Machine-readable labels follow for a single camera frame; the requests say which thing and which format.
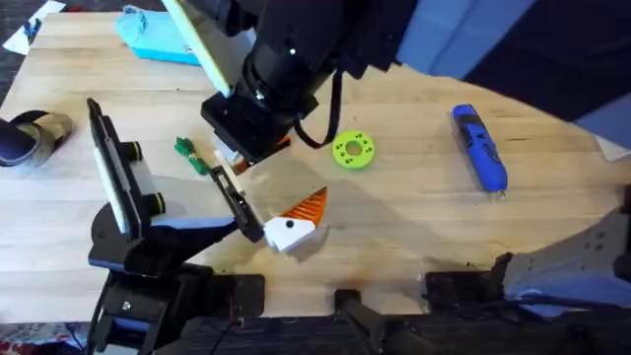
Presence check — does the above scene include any white paper sheet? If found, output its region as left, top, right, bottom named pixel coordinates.
left=594, top=133, right=631, bottom=164
left=2, top=0, right=67, bottom=56

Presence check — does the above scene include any dark tape roll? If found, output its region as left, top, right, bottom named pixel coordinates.
left=0, top=109, right=76, bottom=169

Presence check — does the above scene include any green disc with holes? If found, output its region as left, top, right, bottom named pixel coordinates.
left=331, top=129, right=377, bottom=172

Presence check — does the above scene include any green toy vegetable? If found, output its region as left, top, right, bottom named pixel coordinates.
left=174, top=136, right=213, bottom=177

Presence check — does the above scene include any blue electric screwdriver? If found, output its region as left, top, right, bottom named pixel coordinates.
left=452, top=103, right=510, bottom=195

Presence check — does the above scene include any light blue tub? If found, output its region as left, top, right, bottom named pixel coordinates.
left=114, top=4, right=204, bottom=67

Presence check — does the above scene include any black camera cable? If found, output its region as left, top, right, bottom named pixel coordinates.
left=294, top=68, right=344, bottom=151

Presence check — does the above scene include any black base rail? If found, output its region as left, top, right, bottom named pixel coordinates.
left=167, top=269, right=631, bottom=355

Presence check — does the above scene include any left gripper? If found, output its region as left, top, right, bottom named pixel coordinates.
left=120, top=139, right=329, bottom=254

